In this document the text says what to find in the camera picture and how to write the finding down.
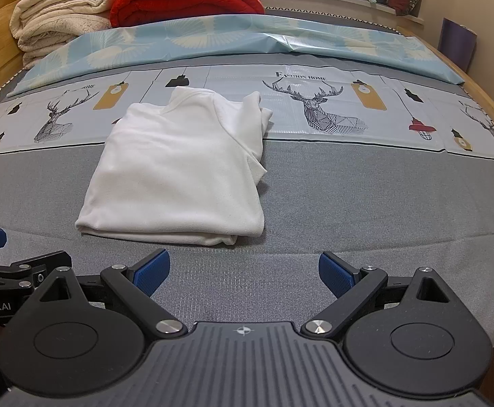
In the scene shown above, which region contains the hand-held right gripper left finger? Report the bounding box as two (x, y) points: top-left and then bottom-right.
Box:
(31, 249), (189, 341)

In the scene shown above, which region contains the cream folded blanket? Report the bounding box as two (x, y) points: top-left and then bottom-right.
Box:
(9, 0), (124, 71)

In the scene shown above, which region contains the white shirt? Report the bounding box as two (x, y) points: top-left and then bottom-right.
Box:
(75, 86), (274, 247)

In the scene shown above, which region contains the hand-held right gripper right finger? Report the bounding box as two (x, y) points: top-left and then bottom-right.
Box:
(301, 251), (458, 342)

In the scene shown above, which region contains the red folded blanket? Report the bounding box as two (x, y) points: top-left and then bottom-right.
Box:
(109, 0), (266, 29)

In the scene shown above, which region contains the purple bag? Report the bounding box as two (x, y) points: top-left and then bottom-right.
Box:
(439, 17), (479, 73)

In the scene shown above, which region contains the light blue leaf-print cloth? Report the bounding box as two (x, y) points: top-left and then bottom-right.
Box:
(7, 14), (465, 97)

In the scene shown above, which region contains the deer printed sheet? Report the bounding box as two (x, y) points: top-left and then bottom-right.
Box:
(0, 61), (494, 159)

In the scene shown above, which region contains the grey bed mattress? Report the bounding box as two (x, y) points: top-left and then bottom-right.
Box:
(0, 6), (494, 350)

